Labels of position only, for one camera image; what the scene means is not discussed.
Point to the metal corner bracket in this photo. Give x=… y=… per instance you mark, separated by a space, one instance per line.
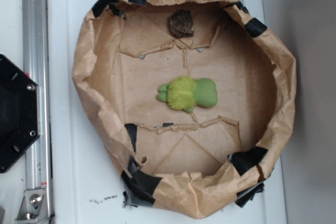
x=33 y=208

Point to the aluminium rail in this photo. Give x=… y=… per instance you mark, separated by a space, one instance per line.
x=35 y=58

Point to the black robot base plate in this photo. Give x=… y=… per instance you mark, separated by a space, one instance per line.
x=19 y=113

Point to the dark brown rock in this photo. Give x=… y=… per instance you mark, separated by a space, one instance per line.
x=181 y=24

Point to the green plush toy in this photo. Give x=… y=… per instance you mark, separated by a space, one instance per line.
x=184 y=93

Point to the brown paper bag tray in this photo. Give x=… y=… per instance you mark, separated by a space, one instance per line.
x=192 y=163

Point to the white plastic board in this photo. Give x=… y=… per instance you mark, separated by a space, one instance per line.
x=87 y=187

